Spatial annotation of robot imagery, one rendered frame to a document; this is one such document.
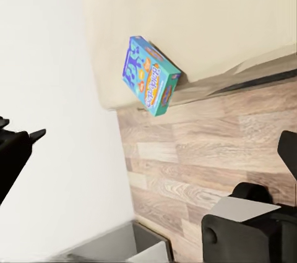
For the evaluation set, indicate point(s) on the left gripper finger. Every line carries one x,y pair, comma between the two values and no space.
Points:
4,123
34,136

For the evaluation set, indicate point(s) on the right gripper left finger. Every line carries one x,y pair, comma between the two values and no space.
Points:
15,150

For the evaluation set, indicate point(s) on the board game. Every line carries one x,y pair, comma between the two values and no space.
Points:
149,75

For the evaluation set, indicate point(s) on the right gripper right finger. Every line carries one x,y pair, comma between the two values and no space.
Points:
287,149

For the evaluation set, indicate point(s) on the bed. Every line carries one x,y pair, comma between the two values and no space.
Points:
221,47

